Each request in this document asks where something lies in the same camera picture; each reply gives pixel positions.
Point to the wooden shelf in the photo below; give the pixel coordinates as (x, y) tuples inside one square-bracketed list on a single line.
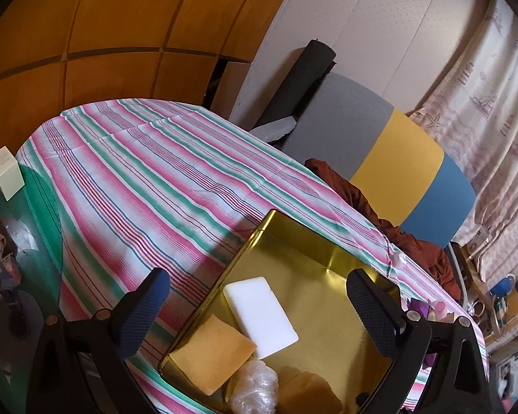
[(479, 284)]

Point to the green table mat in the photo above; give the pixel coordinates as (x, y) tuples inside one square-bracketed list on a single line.
[(34, 207)]

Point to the small cream box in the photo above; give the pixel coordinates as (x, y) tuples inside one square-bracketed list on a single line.
[(8, 172)]

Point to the white sponge block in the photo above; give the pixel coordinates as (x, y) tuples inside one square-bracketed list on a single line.
[(261, 315)]

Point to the brown red cloth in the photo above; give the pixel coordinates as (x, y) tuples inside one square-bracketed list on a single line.
[(436, 263)]

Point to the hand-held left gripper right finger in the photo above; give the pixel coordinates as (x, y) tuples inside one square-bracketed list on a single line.
[(371, 310)]

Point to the wooden wardrobe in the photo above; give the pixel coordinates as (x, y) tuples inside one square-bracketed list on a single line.
[(112, 30)]

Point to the gold metal tin tray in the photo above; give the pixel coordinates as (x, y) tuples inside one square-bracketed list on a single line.
[(319, 302)]

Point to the grey foam piece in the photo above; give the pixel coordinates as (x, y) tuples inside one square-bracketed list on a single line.
[(272, 129)]

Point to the clear plastic wrapper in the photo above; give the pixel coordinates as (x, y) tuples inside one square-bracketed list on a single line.
[(398, 258)]

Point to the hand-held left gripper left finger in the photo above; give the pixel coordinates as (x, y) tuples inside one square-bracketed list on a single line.
[(146, 310)]

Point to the beige patterned curtain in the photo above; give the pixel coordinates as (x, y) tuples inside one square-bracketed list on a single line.
[(492, 116)]

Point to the striped pink green tablecloth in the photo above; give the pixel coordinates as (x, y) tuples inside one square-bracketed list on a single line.
[(155, 172)]

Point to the pink hair roller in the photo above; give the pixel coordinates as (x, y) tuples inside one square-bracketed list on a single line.
[(439, 310)]

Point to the purple origami paper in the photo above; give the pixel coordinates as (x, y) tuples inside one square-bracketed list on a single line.
[(418, 308)]

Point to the pink blue packaging clutter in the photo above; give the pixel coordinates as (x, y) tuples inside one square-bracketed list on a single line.
[(0, 250)]

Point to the crumpled clear plastic wrap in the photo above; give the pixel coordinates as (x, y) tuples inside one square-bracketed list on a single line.
[(254, 388)]

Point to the blue round object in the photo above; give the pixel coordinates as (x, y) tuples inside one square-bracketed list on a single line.
[(503, 287)]

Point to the grey yellow blue chair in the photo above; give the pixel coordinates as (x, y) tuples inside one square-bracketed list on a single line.
[(393, 155)]

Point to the orange sponge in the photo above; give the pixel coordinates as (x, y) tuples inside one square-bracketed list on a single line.
[(211, 353)]

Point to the black rolled mat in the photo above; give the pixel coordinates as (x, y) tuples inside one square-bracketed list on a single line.
[(302, 82)]

